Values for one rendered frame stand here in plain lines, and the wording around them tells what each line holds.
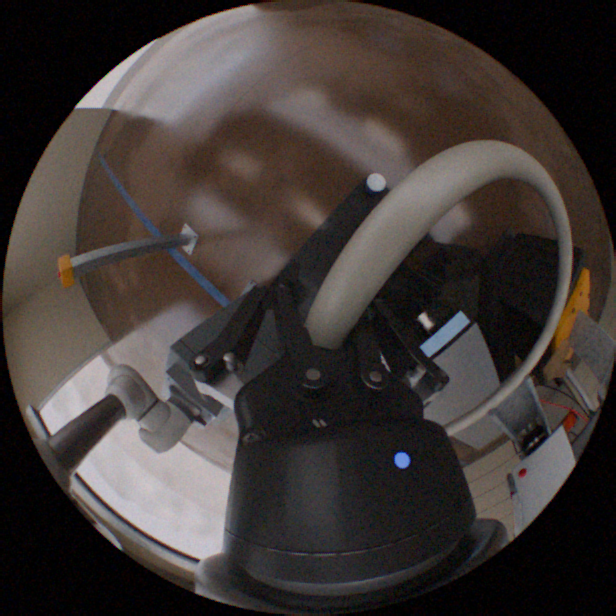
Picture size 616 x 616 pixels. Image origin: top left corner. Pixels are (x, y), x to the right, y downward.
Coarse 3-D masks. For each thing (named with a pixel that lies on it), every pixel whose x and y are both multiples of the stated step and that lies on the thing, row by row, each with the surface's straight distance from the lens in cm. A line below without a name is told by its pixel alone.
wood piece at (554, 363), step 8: (560, 344) 121; (568, 344) 121; (560, 352) 119; (568, 352) 129; (552, 360) 118; (560, 360) 121; (544, 368) 117; (552, 368) 116; (544, 376) 124; (552, 376) 125
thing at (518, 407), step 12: (528, 384) 50; (516, 396) 59; (528, 396) 64; (504, 408) 59; (516, 408) 64; (528, 408) 71; (540, 408) 67; (504, 420) 64; (516, 420) 71; (528, 420) 79; (540, 420) 83; (516, 432) 80; (516, 444) 79
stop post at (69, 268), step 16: (144, 240) 147; (160, 240) 151; (176, 240) 158; (192, 240) 168; (64, 256) 130; (80, 256) 130; (96, 256) 129; (112, 256) 132; (128, 256) 139; (64, 272) 122; (80, 272) 129; (64, 288) 128
